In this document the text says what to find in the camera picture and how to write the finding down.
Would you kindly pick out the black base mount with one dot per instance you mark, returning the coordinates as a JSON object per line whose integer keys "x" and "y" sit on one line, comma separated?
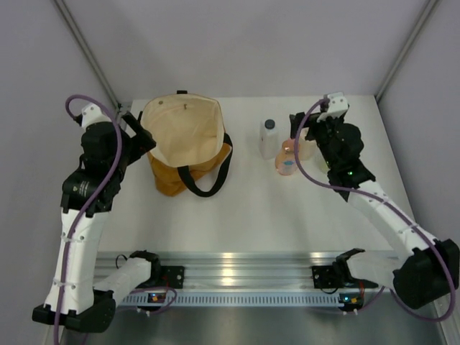
{"x": 172, "y": 277}
{"x": 327, "y": 278}

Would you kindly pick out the aluminium frame post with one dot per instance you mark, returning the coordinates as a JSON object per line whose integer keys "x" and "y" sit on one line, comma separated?
{"x": 78, "y": 36}
{"x": 416, "y": 29}

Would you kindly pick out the pink capped orange bottle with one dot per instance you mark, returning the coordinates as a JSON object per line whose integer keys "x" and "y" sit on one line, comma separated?
{"x": 285, "y": 160}

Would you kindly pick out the left aluminium frame post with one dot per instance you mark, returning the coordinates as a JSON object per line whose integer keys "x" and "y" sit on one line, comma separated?
{"x": 78, "y": 36}

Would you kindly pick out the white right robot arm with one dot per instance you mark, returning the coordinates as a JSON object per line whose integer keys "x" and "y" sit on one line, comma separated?
{"x": 425, "y": 268}

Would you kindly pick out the tan canvas bag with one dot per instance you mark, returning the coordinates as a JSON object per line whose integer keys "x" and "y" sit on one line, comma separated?
{"x": 193, "y": 150}

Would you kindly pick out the yellow-green pump bottle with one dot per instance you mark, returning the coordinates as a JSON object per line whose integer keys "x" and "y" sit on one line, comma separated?
{"x": 321, "y": 163}

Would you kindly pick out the white bottle dark cap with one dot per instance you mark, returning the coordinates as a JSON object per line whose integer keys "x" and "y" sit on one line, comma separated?
{"x": 268, "y": 139}

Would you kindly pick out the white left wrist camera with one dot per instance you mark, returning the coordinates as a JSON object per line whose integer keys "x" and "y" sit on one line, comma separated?
{"x": 92, "y": 114}

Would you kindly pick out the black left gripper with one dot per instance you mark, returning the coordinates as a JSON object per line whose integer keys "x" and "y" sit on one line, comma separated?
{"x": 139, "y": 144}

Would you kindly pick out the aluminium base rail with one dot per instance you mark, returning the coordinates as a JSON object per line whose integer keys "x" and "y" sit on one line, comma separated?
{"x": 242, "y": 282}

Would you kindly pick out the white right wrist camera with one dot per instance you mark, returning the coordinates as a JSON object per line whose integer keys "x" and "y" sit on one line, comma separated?
{"x": 333, "y": 106}

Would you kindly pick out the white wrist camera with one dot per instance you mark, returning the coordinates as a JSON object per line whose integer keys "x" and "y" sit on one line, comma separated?
{"x": 333, "y": 106}
{"x": 92, "y": 114}

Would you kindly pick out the beige round jar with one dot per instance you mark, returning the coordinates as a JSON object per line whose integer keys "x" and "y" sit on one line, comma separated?
{"x": 306, "y": 148}

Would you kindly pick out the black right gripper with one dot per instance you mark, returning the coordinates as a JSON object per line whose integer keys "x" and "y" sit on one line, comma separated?
{"x": 312, "y": 122}

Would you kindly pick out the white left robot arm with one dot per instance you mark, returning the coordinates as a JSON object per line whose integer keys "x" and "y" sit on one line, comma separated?
{"x": 75, "y": 301}

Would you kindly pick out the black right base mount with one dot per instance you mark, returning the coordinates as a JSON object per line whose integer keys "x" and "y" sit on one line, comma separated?
{"x": 327, "y": 278}

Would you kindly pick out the right aluminium frame post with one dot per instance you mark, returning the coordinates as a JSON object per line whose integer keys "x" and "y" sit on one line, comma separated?
{"x": 416, "y": 29}

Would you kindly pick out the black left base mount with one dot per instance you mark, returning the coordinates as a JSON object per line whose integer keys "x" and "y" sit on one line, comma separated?
{"x": 172, "y": 277}

